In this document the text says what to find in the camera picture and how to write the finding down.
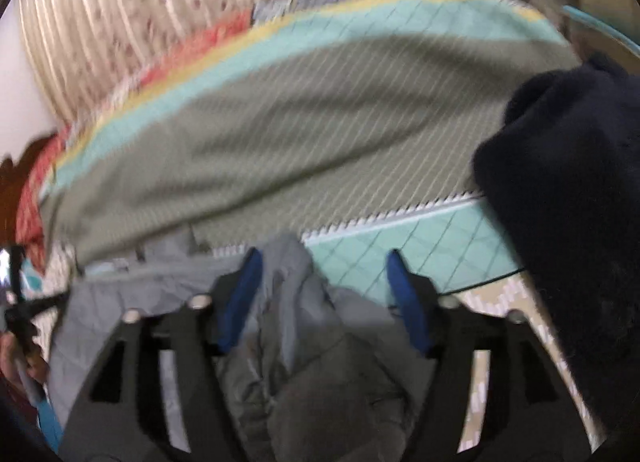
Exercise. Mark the grey puffer jacket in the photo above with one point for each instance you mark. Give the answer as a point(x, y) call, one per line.
point(320, 373)

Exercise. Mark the red floral pillow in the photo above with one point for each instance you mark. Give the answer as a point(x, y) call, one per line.
point(40, 156)

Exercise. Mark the multicolour patterned bed quilt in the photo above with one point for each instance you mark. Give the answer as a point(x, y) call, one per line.
point(340, 125)

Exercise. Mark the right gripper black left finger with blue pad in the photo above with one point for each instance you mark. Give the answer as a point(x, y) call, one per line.
point(119, 413)

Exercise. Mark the carved brown wooden headboard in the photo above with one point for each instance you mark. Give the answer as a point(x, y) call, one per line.
point(13, 178)

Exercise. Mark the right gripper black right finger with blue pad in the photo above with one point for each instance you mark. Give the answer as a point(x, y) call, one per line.
point(529, 413)

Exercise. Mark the dark navy garment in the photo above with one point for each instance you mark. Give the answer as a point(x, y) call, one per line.
point(562, 177)

